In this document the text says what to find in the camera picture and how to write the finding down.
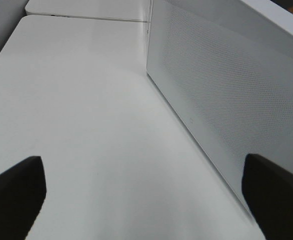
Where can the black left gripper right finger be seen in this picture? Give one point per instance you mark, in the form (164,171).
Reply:
(268,191)

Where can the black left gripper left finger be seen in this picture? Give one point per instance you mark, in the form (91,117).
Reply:
(22,193)

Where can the white microwave door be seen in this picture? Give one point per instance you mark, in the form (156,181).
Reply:
(226,68)

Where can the white microwave oven body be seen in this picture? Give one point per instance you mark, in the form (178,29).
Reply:
(147,30)

